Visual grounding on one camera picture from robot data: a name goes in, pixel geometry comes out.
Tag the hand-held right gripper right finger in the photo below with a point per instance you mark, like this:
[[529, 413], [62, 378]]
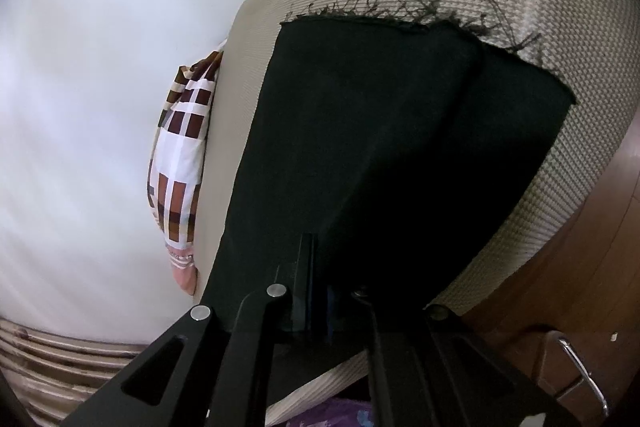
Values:
[[385, 352]]

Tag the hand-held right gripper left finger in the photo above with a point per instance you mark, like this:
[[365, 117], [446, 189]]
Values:
[[300, 287]]

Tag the black pants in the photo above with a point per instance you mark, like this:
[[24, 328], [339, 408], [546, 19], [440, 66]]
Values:
[[375, 132]]

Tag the purple cloth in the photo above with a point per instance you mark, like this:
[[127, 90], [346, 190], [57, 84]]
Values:
[[335, 414]]

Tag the brown wooden cabinet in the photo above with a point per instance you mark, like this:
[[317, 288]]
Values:
[[530, 357]]

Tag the checkered brown pink quilt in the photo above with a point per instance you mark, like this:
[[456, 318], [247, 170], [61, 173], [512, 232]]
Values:
[[180, 157]]

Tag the beige striped cloth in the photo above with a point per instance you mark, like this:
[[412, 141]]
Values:
[[50, 357]]

